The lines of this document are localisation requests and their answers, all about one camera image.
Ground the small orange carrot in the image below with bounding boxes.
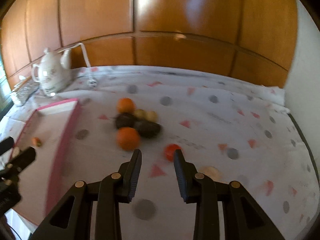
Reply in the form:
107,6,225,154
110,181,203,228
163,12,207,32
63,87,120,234
31,137,42,147

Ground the orange mandarin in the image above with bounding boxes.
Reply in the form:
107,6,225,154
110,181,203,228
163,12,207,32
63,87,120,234
117,98,136,114
117,127,140,151

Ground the small red tomato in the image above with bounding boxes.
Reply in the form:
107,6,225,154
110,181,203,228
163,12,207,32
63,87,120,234
164,144,181,162

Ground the dark round fruit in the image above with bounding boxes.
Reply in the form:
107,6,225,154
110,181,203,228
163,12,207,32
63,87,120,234
114,113,137,129

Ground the dark avocado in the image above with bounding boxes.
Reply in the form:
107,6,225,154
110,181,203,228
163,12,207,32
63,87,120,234
135,120,162,139

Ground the small yellow-green fruit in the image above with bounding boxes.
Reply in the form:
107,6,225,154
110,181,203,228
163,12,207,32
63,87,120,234
133,109,146,120
145,111,158,122

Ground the pink white shallow box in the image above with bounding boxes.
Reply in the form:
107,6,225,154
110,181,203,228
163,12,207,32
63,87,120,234
1,98,81,226

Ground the silver tissue box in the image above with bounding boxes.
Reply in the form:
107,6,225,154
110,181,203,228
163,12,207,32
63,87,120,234
10,75,39,107

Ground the white ceramic electric kettle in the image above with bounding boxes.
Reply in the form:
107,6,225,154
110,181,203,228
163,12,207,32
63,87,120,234
31,48,72,96

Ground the patterned white tablecloth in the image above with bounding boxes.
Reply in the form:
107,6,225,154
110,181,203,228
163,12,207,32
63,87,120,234
1,66,319,239

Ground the white kettle power cord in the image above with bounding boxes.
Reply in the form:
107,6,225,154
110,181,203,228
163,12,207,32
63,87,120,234
57,42,98,88

